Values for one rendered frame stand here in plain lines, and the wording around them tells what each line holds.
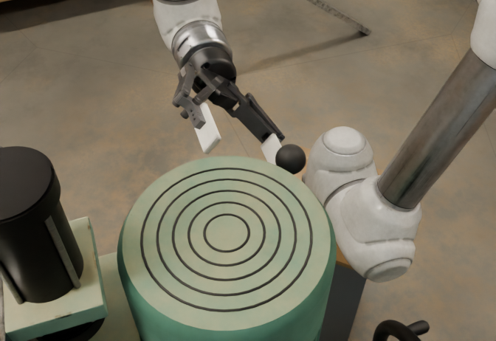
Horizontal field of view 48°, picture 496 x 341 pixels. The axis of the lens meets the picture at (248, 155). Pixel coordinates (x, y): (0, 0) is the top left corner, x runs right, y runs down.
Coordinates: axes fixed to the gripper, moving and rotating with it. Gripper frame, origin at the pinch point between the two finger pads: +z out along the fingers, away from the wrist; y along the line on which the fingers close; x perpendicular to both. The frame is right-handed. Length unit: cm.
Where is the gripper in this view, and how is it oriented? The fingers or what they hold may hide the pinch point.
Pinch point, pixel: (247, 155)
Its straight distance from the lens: 76.3
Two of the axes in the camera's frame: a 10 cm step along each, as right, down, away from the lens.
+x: 6.3, -6.6, -4.1
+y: -7.1, -2.8, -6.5
